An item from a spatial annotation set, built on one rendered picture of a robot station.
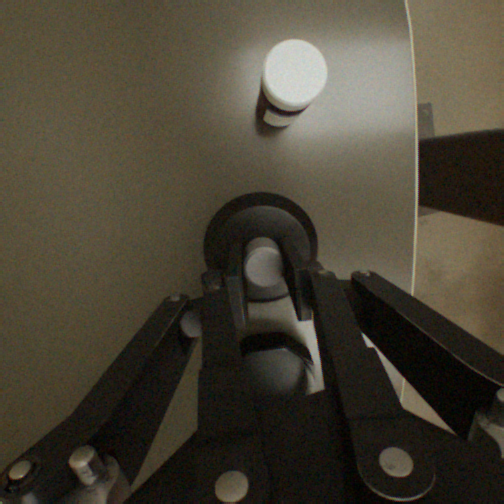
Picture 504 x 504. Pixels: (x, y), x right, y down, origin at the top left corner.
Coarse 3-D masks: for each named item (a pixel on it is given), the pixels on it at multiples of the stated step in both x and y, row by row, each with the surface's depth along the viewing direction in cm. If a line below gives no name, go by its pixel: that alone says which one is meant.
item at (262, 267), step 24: (264, 192) 21; (216, 216) 22; (240, 216) 21; (264, 216) 21; (288, 216) 21; (216, 240) 21; (240, 240) 21; (264, 240) 20; (312, 240) 22; (216, 264) 22; (264, 264) 18; (264, 288) 22
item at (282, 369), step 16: (272, 352) 28; (288, 352) 28; (256, 368) 26; (272, 368) 25; (288, 368) 25; (304, 368) 27; (256, 384) 24; (272, 384) 23; (288, 384) 23; (304, 384) 24
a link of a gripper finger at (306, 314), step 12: (288, 240) 19; (288, 252) 17; (288, 264) 16; (300, 264) 14; (288, 276) 17; (300, 276) 14; (288, 288) 18; (300, 288) 14; (300, 300) 14; (300, 312) 15
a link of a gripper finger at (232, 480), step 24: (216, 288) 13; (216, 312) 11; (216, 336) 9; (216, 360) 8; (240, 360) 8; (216, 384) 7; (240, 384) 6; (216, 408) 6; (240, 408) 6; (216, 432) 5; (240, 432) 5; (216, 456) 4; (240, 456) 4; (264, 456) 4; (216, 480) 4; (240, 480) 4; (264, 480) 4
